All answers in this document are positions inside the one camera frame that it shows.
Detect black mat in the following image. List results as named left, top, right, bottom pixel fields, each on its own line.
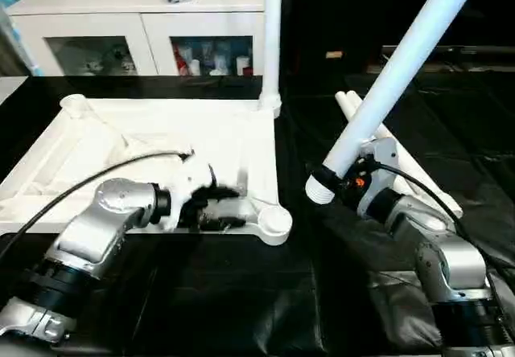
left=0, top=73, right=515, bottom=357

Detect white plastic table top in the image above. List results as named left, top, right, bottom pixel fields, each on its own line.
left=0, top=93, right=294, bottom=248

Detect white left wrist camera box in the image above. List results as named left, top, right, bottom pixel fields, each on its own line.
left=163, top=146, right=215, bottom=234

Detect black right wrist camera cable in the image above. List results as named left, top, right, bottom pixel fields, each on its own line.
left=371, top=161, right=515, bottom=336

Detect white plastic table leg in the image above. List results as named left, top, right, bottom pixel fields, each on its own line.
left=334, top=92, right=418, bottom=196
left=304, top=0, right=488, bottom=206
left=344, top=89, right=464, bottom=220
left=257, top=0, right=283, bottom=120

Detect long black bar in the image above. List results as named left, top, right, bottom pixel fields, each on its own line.
left=381, top=44, right=515, bottom=55

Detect red and white bottle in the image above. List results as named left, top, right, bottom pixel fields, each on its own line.
left=173, top=47, right=190, bottom=76

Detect white cabinet with glass doors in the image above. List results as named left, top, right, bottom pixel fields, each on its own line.
left=6, top=0, right=267, bottom=78

